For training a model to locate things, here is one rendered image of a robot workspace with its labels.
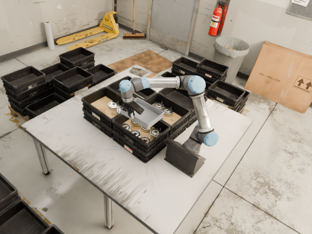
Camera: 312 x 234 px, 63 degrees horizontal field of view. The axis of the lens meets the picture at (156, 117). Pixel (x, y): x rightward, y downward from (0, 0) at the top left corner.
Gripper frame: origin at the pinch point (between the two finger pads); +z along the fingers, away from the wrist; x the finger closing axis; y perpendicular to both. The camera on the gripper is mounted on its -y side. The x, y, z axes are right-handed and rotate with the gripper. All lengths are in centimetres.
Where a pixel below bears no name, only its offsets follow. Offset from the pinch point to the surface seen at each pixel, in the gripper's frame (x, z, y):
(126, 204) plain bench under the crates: 50, 26, -26
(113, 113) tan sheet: -8.7, 29.1, 34.4
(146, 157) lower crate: 10.8, 29.4, -15.9
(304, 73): -275, 132, -102
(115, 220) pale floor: 55, 97, -4
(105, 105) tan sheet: -14, 30, 48
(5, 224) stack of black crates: 108, 43, 46
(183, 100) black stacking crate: -68, 46, -5
